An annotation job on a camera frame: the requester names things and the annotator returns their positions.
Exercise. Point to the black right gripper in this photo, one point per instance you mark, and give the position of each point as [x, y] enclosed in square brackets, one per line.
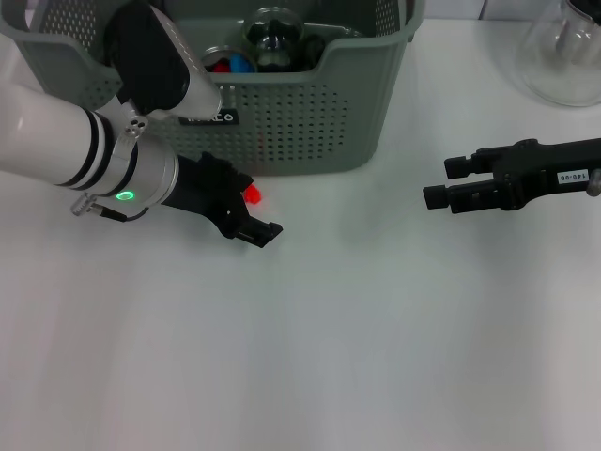
[530, 174]

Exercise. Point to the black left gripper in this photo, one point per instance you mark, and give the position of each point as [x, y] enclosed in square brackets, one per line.
[206, 192]

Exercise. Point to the large bright red toy brick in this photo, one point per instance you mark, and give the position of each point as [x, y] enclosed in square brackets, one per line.
[221, 69]

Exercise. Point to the blue toy brick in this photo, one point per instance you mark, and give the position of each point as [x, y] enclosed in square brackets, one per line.
[240, 63]

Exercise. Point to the grey perforated plastic storage bin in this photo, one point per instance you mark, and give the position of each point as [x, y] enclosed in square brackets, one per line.
[305, 117]

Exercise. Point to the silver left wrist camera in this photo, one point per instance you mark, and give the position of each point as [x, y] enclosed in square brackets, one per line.
[150, 61]

